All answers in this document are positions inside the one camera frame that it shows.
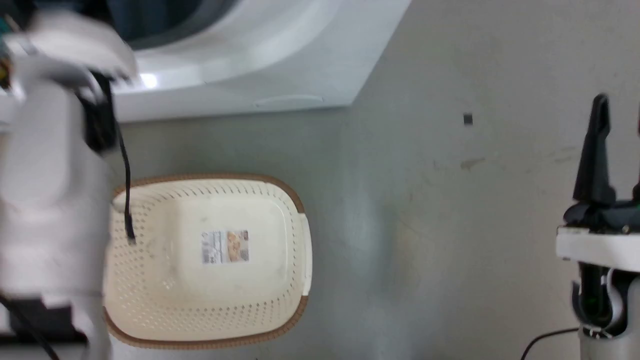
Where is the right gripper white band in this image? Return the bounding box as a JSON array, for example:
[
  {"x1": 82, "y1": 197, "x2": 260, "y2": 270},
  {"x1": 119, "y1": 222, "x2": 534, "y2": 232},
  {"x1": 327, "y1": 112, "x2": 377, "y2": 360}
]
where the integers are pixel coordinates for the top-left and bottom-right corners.
[{"x1": 556, "y1": 93, "x2": 640, "y2": 274}]

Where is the white washing machine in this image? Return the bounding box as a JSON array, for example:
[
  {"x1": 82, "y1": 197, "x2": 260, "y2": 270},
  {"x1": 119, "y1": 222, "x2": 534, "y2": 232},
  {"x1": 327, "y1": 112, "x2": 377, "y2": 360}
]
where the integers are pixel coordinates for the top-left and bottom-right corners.
[{"x1": 0, "y1": 0, "x2": 413, "y2": 125}]

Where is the cream plastic laundry basket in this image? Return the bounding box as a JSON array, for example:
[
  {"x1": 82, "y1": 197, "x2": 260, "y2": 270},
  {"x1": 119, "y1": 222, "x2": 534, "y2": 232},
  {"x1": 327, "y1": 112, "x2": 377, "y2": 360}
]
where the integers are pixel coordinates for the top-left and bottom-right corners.
[{"x1": 102, "y1": 173, "x2": 314, "y2": 350}]

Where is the printed label sticker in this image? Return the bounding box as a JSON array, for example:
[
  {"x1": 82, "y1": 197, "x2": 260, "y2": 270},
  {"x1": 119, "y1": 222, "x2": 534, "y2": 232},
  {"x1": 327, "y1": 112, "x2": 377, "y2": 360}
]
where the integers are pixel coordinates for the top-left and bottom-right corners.
[{"x1": 201, "y1": 229, "x2": 250, "y2": 265}]

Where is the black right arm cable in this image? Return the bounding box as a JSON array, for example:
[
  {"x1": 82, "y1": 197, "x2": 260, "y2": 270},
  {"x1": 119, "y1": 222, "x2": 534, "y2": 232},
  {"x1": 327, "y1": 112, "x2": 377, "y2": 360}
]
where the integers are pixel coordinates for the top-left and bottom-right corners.
[{"x1": 520, "y1": 327, "x2": 581, "y2": 360}]

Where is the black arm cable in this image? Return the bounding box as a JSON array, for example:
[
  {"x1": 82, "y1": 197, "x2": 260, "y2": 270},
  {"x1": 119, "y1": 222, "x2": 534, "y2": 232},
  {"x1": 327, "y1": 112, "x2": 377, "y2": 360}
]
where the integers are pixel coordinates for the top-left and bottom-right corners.
[
  {"x1": 116, "y1": 122, "x2": 137, "y2": 246},
  {"x1": 520, "y1": 327, "x2": 581, "y2": 360}
]

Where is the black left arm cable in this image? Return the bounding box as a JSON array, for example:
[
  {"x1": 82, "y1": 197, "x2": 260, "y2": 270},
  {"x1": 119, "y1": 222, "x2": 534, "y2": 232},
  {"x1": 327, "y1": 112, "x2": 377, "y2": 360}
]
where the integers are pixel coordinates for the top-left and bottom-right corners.
[{"x1": 116, "y1": 122, "x2": 137, "y2": 246}]

